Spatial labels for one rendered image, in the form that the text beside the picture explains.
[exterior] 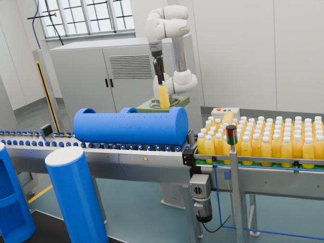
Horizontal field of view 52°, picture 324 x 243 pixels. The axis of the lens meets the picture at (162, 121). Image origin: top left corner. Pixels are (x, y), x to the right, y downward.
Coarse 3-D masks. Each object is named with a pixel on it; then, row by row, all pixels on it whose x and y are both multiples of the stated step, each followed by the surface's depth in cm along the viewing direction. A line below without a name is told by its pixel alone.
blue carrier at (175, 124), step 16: (80, 112) 265; (128, 112) 250; (176, 112) 232; (80, 128) 260; (96, 128) 254; (112, 128) 248; (128, 128) 243; (144, 128) 238; (160, 128) 233; (176, 128) 230; (144, 144) 249; (160, 144) 242; (176, 144) 236
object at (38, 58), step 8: (40, 56) 304; (40, 64) 305; (40, 72) 308; (48, 80) 314; (48, 88) 314; (48, 96) 317; (48, 104) 321; (56, 104) 324; (56, 112) 324; (56, 120) 326; (56, 128) 330
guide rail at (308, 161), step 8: (240, 160) 212; (248, 160) 209; (256, 160) 207; (264, 160) 205; (272, 160) 203; (280, 160) 202; (288, 160) 200; (304, 160) 196; (312, 160) 194; (320, 160) 193
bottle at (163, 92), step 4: (164, 84) 233; (160, 88) 233; (164, 88) 232; (160, 92) 233; (164, 92) 233; (160, 96) 235; (164, 96) 234; (168, 96) 237; (160, 100) 236; (164, 100) 235; (168, 100) 237; (160, 104) 239; (164, 104) 236; (168, 104) 237
